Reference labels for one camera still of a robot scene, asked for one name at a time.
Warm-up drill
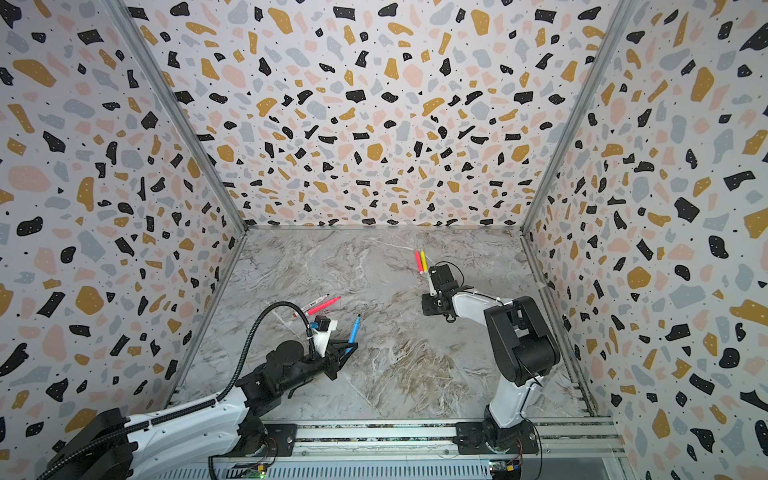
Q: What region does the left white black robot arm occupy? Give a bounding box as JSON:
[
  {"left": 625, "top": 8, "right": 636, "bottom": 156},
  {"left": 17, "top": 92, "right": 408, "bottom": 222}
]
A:
[{"left": 40, "top": 339, "right": 358, "bottom": 479}]

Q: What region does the thin white red pen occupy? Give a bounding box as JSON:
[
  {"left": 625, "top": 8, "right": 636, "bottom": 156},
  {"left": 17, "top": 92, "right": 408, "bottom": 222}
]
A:
[{"left": 302, "top": 294, "right": 330, "bottom": 317}]

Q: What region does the yellow highlighter pen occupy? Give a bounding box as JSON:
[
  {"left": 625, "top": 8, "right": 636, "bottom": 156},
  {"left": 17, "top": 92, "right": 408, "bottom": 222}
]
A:
[{"left": 419, "top": 251, "right": 428, "bottom": 273}]

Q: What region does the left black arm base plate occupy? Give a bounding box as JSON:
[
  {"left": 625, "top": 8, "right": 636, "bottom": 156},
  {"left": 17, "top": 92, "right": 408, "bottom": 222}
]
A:
[{"left": 226, "top": 423, "right": 298, "bottom": 458}]

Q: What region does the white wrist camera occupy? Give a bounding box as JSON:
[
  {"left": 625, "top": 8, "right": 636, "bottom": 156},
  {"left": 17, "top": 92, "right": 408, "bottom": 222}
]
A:
[
  {"left": 310, "top": 315, "right": 338, "bottom": 357},
  {"left": 427, "top": 261, "right": 465, "bottom": 295}
]

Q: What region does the blue pen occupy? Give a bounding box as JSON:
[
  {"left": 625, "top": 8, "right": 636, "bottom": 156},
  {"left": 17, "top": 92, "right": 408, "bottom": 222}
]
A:
[{"left": 348, "top": 314, "right": 362, "bottom": 344}]

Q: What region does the black corrugated cable conduit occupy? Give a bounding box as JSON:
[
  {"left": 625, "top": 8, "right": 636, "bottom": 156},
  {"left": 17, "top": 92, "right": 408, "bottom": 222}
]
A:
[{"left": 35, "top": 301, "right": 316, "bottom": 480}]

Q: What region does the red pink marker pen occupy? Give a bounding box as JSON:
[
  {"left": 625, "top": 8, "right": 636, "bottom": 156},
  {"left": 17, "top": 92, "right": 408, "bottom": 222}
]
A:
[{"left": 307, "top": 296, "right": 341, "bottom": 316}]

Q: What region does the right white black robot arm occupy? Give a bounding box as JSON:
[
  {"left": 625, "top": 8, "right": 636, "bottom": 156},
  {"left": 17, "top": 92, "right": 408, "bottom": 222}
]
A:
[{"left": 422, "top": 264, "right": 561, "bottom": 455}]

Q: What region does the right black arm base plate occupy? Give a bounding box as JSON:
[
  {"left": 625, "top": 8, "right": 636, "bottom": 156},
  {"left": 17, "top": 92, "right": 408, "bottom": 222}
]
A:
[{"left": 453, "top": 419, "right": 539, "bottom": 455}]

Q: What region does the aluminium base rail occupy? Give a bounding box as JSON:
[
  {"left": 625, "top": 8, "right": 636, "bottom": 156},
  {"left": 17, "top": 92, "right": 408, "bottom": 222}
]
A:
[{"left": 122, "top": 419, "right": 631, "bottom": 480}]

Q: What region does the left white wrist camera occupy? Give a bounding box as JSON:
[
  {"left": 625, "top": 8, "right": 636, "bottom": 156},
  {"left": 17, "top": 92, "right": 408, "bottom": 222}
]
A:
[{"left": 310, "top": 315, "right": 338, "bottom": 357}]

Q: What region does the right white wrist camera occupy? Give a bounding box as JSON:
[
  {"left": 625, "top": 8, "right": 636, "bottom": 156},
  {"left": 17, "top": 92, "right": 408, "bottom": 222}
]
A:
[{"left": 427, "top": 261, "right": 465, "bottom": 295}]

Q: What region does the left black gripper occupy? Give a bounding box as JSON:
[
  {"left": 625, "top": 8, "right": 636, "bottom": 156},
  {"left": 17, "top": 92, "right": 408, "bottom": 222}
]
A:
[{"left": 278, "top": 338, "right": 357, "bottom": 396}]

